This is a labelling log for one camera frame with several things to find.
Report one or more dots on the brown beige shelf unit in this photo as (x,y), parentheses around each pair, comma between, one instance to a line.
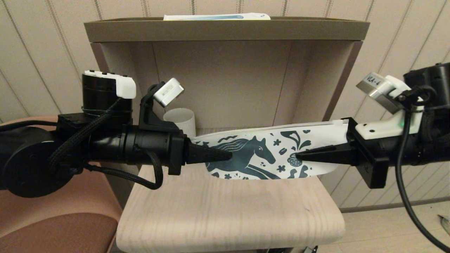
(225,31)

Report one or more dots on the white blue toothpaste box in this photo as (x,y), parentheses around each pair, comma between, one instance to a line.
(214,16)

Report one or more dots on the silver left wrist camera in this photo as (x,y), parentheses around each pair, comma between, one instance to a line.
(169,92)

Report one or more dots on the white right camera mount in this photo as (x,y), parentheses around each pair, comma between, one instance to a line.
(383,128)

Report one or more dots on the white ribbed ceramic mug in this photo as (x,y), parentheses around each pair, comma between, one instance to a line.
(182,117)

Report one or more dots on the grey object on floor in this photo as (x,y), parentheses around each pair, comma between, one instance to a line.
(445,225)

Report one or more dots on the black items under table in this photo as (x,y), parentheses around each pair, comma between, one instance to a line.
(311,250)

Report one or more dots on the black left camera bracket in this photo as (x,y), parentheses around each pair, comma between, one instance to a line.
(149,116)

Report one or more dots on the brown upholstered chair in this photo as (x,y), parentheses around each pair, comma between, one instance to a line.
(52,232)

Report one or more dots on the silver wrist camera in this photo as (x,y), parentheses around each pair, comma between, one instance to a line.
(169,92)
(378,91)

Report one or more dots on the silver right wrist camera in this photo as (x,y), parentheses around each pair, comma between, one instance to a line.
(378,91)

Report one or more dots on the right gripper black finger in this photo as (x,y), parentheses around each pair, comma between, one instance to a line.
(327,155)

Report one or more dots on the white horse-print zipper pouch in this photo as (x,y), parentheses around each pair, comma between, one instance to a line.
(316,137)

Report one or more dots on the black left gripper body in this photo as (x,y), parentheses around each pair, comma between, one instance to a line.
(151,147)

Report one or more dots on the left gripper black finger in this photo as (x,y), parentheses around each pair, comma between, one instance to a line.
(204,154)

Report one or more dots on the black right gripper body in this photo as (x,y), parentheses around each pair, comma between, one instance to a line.
(376,154)

